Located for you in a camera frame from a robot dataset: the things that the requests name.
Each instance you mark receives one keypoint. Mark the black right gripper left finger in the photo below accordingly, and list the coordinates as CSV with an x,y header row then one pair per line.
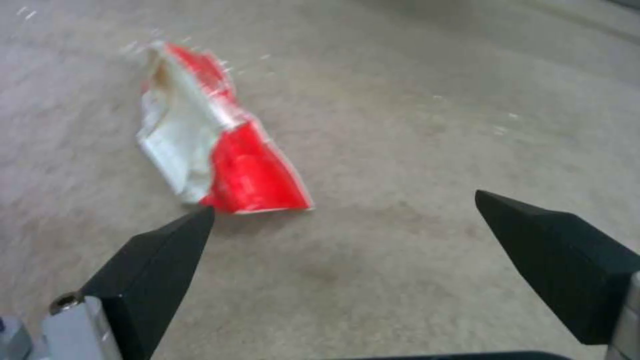
x,y
150,270

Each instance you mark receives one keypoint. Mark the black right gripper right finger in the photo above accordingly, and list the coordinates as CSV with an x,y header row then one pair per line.
x,y
560,262

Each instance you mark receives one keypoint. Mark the red and white crumpled wrapper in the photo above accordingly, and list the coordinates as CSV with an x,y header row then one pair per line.
x,y
220,131

